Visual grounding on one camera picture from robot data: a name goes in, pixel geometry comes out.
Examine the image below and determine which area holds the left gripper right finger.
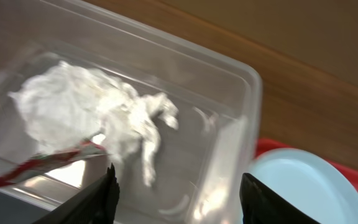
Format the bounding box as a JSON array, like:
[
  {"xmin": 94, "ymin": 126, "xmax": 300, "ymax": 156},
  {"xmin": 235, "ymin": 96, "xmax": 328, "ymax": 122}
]
[{"xmin": 239, "ymin": 173, "xmax": 318, "ymax": 224}]

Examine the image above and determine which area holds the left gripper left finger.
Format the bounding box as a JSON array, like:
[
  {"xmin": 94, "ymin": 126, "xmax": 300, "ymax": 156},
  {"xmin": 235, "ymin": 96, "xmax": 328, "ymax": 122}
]
[{"xmin": 34, "ymin": 165, "xmax": 120, "ymax": 224}]

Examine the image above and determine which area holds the red snack wrapper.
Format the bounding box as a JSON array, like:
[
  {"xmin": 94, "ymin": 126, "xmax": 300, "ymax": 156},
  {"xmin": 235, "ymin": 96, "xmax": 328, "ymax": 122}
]
[{"xmin": 0, "ymin": 140, "xmax": 107, "ymax": 187}]

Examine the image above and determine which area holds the white tissue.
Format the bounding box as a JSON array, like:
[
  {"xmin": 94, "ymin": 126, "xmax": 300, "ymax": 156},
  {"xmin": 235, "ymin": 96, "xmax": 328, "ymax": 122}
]
[{"xmin": 8, "ymin": 61, "xmax": 178, "ymax": 187}]

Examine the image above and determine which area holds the large light blue plate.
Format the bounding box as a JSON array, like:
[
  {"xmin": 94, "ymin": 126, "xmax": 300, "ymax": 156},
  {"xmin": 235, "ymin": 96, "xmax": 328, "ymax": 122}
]
[{"xmin": 249, "ymin": 148, "xmax": 358, "ymax": 224}]

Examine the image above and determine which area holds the clear plastic bin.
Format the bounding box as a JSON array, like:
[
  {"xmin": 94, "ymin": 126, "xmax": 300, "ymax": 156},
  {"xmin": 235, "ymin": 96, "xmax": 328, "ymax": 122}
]
[{"xmin": 0, "ymin": 1, "xmax": 262, "ymax": 223}]

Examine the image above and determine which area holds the black tray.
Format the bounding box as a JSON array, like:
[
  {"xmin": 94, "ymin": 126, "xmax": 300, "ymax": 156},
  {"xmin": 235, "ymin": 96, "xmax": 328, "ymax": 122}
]
[{"xmin": 0, "ymin": 193, "xmax": 49, "ymax": 224}]

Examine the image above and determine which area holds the red serving tray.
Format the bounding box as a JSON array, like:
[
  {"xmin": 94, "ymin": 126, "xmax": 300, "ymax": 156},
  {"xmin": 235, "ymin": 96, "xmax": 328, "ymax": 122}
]
[{"xmin": 255, "ymin": 139, "xmax": 358, "ymax": 191}]

